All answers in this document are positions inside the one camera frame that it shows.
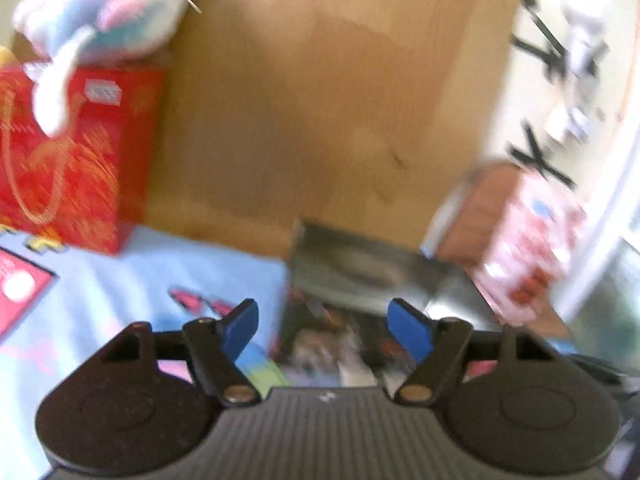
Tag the pastel plush toy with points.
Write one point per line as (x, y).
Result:
(71, 33)

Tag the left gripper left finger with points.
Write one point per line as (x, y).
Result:
(214, 346)

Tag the brown chair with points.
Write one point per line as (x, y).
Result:
(461, 229)

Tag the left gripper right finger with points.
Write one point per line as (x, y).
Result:
(438, 347)

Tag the large cardboard sheet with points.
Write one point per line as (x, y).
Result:
(357, 114)

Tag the red gift bag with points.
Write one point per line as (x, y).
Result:
(86, 187)

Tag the pink snack bag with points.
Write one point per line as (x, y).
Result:
(531, 249)

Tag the red flat packet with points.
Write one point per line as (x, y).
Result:
(22, 284)

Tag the black milk carton box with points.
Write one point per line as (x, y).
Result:
(333, 328)

